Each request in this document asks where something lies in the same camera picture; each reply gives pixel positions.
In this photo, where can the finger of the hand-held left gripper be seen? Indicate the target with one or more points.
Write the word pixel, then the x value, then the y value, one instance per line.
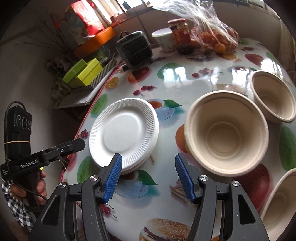
pixel 69 146

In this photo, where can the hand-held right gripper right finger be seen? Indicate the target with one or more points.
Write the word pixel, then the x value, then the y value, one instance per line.
pixel 185 178

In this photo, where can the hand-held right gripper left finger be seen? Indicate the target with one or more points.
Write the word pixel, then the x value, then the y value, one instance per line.
pixel 113 178

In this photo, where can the white paper plate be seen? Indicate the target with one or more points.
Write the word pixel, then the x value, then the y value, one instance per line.
pixel 150 151
pixel 123 133
pixel 129 172

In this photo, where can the beige paper bowl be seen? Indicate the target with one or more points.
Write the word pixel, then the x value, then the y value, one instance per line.
pixel 277 204
pixel 272 95
pixel 226 132

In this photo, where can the person's left hand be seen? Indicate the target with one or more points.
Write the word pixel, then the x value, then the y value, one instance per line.
pixel 41 185

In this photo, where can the white board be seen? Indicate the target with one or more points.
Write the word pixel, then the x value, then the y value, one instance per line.
pixel 74 99

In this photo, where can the cluster of small bottles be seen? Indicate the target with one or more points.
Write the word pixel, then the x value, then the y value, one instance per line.
pixel 57 85

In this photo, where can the yellow-green box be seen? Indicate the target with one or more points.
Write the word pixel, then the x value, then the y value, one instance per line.
pixel 91 70

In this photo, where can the grey zigzag patterned box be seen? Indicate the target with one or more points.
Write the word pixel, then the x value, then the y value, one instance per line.
pixel 104 69

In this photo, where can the small clear glass jar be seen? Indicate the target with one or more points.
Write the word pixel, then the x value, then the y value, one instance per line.
pixel 104 60

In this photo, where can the fruit printed tablecloth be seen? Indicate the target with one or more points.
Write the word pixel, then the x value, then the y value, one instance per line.
pixel 185 78

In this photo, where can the dried twigs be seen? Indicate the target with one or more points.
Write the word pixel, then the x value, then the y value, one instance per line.
pixel 55 34

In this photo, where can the orange tray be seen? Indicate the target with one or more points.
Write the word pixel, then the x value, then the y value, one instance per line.
pixel 97 39

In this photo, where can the colourful printed bag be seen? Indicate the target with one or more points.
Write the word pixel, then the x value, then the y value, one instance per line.
pixel 74 30

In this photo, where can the grey portable heater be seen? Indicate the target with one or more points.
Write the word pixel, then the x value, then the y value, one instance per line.
pixel 136 49

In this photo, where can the red gift box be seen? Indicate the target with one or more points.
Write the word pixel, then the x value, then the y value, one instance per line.
pixel 85 14

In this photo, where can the white plastic tub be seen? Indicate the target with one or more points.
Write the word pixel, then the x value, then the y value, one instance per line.
pixel 163 39

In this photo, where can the glass jar with red label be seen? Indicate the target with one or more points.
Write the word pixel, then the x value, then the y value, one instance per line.
pixel 181 36

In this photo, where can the window with bars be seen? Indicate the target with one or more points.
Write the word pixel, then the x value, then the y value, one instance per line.
pixel 111 9

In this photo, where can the clear plastic bag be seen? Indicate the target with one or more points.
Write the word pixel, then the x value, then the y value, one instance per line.
pixel 203 20

